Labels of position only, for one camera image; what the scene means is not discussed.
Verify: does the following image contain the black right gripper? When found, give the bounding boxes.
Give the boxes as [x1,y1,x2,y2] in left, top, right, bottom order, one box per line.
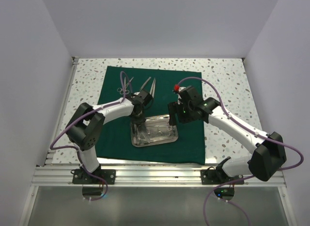
[168,100,197,126]

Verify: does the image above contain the steel tweezers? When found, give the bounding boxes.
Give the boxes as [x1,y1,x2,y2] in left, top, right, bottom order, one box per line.
[138,124,151,143]
[149,78,156,97]
[139,77,151,91]

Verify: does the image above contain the steel forceps with ring handles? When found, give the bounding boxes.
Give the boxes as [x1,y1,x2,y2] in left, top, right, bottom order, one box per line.
[117,77,133,95]

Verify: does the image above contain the stainless steel instrument tray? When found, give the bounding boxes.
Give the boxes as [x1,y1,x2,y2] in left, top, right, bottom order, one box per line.
[130,114,179,147]

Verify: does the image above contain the green surgical cloth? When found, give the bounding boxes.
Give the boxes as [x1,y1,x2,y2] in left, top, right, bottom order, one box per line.
[95,66,205,165]

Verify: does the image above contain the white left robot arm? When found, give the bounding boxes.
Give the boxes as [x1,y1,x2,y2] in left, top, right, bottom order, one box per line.
[65,89,155,184]

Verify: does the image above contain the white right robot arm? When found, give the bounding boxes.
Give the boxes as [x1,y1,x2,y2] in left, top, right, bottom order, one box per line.
[168,85,287,184]

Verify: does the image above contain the steel scissors in tray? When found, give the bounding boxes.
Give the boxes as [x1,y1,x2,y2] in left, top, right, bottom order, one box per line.
[148,125,172,131]

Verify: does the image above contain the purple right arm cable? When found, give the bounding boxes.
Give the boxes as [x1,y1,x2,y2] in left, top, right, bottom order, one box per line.
[173,77,305,226]

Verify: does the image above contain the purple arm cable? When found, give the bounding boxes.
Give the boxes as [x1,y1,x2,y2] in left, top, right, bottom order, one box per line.
[49,70,134,201]
[173,77,305,226]

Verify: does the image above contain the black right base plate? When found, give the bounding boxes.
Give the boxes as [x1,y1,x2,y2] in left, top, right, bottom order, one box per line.
[200,166,243,185]

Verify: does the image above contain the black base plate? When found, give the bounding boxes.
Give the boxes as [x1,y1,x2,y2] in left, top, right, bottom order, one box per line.
[70,168,116,185]
[200,166,243,185]

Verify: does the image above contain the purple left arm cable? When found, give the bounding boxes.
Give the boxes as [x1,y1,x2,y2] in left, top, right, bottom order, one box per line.
[49,70,134,201]

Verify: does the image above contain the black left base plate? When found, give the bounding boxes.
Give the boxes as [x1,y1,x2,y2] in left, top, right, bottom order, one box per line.
[70,168,116,185]

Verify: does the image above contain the aluminium front rail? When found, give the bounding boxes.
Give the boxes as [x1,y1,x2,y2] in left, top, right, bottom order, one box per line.
[30,162,288,188]

